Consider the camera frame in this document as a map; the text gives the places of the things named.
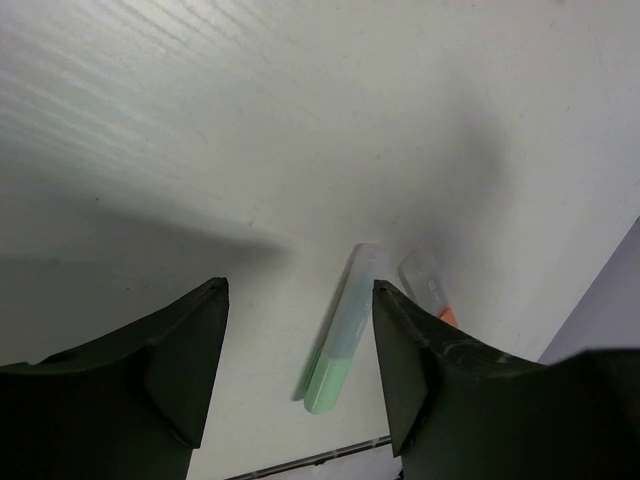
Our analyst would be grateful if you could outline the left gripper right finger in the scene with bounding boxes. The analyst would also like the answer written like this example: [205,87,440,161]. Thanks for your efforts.
[372,280,543,479]

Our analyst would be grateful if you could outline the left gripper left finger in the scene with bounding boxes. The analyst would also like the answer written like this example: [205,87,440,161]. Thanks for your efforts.
[1,278,229,479]

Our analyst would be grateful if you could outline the green highlighter pen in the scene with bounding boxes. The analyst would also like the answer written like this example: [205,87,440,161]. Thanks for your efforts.
[303,243,389,415]

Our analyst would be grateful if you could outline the orange capped clear highlighter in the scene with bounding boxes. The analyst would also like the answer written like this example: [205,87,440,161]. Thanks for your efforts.
[398,248,458,327]

